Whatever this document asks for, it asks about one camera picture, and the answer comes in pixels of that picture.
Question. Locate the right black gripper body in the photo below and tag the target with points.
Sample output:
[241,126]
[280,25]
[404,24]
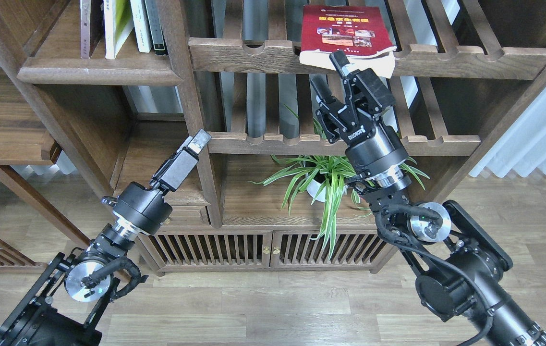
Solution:
[373,148]

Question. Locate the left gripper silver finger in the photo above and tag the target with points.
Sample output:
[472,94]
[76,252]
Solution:
[173,172]

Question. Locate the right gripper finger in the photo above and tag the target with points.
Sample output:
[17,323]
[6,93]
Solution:
[324,96]
[341,63]

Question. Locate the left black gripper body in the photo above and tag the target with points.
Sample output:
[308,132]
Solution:
[139,209]

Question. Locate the red book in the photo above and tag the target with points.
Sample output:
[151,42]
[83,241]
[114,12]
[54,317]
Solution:
[356,30]

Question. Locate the yellow green book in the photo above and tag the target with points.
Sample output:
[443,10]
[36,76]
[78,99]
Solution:
[118,24]

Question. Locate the maroon book white characters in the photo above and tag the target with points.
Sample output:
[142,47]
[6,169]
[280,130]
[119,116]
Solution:
[91,26]

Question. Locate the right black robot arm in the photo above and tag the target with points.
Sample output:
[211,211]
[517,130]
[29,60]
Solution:
[457,264]

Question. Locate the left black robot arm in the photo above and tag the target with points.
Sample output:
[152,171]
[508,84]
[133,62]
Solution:
[102,273]

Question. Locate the green spider plant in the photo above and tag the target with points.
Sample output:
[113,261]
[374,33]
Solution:
[303,168]

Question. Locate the white plant pot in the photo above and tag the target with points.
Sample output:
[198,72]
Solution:
[317,187]

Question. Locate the white upright book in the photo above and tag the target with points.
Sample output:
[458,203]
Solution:
[141,26]

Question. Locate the dark green upright book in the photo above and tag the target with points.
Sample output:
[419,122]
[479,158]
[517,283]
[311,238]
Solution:
[158,41]

